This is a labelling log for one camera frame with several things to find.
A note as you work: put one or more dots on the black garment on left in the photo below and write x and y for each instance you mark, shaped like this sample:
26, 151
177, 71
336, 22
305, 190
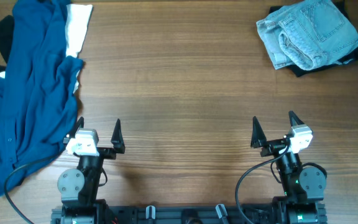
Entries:
6, 38

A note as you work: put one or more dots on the black garment under shorts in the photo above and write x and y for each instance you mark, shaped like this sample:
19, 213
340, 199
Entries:
357, 53

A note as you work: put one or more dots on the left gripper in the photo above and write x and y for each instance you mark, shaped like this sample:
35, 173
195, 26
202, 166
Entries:
118, 142

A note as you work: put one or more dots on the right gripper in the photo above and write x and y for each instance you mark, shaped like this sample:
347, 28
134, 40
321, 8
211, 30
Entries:
276, 146

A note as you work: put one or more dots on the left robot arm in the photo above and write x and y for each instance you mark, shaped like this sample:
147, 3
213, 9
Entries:
79, 186

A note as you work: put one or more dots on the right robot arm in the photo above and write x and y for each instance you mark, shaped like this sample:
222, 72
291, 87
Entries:
303, 183

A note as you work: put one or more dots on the white t-shirt with black print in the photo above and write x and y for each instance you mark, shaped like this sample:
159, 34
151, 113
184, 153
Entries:
76, 28

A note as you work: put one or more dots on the light blue denim shorts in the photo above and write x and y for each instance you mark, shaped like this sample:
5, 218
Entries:
312, 31

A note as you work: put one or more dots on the blue polo shirt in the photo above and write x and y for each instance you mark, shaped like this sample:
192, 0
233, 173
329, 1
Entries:
37, 105

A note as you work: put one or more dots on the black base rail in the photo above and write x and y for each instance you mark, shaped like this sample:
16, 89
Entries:
185, 214

